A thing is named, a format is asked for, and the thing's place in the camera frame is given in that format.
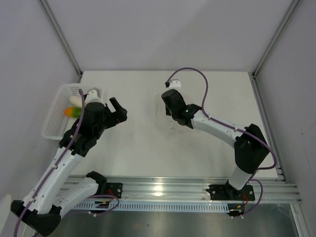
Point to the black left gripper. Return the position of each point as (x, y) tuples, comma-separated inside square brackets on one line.
[(120, 113)]

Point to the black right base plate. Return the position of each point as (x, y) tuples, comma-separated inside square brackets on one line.
[(227, 193)]

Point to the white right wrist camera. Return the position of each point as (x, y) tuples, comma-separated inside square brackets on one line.
[(173, 83)]

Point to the clear zip top bag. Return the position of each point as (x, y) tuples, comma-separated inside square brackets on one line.
[(164, 122)]

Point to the white perforated plastic basket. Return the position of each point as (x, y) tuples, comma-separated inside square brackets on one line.
[(57, 123)]

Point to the aluminium mounting rail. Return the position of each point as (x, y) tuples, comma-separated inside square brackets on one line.
[(165, 189)]

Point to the right aluminium frame post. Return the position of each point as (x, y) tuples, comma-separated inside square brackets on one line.
[(281, 28)]

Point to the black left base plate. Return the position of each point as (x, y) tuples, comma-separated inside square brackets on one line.
[(113, 189)]

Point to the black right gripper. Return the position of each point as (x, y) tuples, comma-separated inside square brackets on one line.
[(168, 111)]

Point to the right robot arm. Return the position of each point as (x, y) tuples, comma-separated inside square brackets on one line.
[(249, 144)]

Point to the left aluminium frame post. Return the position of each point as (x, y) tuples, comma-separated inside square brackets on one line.
[(44, 4)]

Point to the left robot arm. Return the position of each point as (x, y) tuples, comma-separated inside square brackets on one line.
[(43, 208)]

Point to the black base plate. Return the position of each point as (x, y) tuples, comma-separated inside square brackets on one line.
[(113, 189), (227, 193)]

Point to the aluminium frame post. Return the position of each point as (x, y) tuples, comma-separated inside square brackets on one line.
[(44, 4), (281, 28)]

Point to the white toy radish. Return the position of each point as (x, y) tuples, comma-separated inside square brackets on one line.
[(77, 101)]

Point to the orange green toy mango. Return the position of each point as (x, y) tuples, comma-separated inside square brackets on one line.
[(73, 112)]

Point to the white slotted cable duct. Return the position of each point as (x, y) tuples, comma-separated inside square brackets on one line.
[(153, 206)]

